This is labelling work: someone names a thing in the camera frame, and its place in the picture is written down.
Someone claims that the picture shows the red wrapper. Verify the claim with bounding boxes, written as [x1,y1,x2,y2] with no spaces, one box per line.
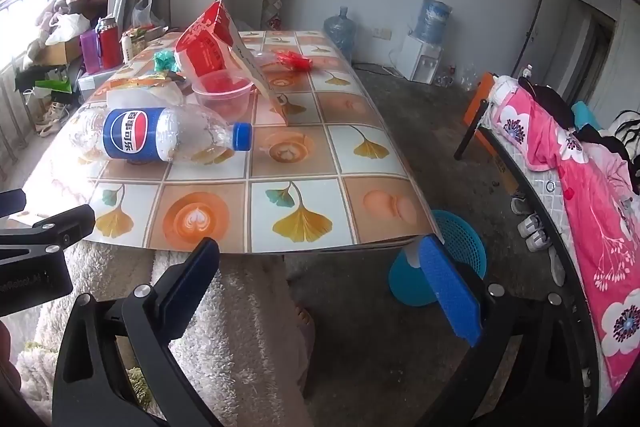
[272,48,315,72]

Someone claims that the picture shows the white sneaker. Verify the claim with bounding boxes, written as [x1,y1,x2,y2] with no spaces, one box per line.
[517,213,551,253]

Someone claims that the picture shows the black clothing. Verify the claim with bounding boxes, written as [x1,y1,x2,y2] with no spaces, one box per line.
[517,77,640,168]

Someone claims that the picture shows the red snack bag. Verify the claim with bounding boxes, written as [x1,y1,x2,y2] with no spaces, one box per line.
[175,0,291,128]

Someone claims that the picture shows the black floor cable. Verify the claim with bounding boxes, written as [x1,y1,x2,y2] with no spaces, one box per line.
[352,62,401,78]

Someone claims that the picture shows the blue plastic basket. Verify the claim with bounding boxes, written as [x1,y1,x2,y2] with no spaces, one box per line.
[389,209,487,307]

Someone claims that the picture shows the orange snack packet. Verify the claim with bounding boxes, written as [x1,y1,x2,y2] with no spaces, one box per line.
[110,72,188,90]

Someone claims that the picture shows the orange box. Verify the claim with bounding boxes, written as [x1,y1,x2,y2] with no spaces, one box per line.
[462,72,518,195]

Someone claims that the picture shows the grey box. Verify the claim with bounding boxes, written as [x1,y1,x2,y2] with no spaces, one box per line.
[77,67,118,92]

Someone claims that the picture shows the grey door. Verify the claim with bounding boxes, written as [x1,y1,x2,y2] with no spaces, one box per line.
[520,0,621,92]

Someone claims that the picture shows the clear plastic bottle blue label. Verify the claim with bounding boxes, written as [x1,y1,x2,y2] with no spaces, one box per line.
[65,107,253,165]

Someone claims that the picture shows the white fluffy clothing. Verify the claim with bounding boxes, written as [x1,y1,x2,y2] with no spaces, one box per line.
[15,239,313,427]

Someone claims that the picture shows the patterned tablecloth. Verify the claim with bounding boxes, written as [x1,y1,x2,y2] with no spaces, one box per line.
[22,29,443,253]

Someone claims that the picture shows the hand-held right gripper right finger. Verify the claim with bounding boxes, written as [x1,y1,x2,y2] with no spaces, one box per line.
[419,233,598,427]

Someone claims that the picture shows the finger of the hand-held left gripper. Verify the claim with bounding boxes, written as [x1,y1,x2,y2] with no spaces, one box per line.
[0,205,96,254]
[0,189,27,220]

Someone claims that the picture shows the blue water jug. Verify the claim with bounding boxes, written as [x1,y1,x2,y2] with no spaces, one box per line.
[417,0,453,42]
[323,6,357,62]

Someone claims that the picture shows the purple bottle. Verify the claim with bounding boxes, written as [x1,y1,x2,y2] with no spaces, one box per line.
[80,29,102,75]

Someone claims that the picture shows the teal cloth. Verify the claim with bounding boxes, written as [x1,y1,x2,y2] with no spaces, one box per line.
[571,101,601,130]

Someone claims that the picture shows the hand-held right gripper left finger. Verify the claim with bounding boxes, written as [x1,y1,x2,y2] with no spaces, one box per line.
[51,237,221,427]

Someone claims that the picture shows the pile of snack packets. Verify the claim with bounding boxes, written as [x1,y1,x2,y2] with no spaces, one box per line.
[127,24,168,45]

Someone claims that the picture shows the white plastic bag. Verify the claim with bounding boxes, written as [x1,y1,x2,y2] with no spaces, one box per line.
[131,0,166,30]

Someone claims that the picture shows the green bag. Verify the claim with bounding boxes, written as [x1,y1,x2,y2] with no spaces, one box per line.
[35,77,73,95]

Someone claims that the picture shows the beige shoes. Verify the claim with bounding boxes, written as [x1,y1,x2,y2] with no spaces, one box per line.
[35,102,71,138]

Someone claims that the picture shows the pile of clothes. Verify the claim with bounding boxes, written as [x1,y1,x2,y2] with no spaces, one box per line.
[35,0,113,58]

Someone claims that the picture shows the green wrapper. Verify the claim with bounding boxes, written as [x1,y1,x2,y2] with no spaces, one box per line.
[152,49,181,72]

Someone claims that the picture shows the white water dispenser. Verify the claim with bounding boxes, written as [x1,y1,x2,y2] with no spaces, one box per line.
[397,34,443,84]

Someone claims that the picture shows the clear glassware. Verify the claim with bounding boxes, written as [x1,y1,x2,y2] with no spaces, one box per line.
[435,64,476,88]

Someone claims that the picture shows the clear plastic cup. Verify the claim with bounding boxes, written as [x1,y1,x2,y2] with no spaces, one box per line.
[191,69,255,118]

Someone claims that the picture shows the black bed frame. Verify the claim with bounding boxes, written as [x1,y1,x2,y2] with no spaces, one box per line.
[454,99,601,427]

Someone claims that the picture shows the pink floral blanket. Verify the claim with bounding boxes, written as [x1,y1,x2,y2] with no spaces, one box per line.
[492,77,640,393]

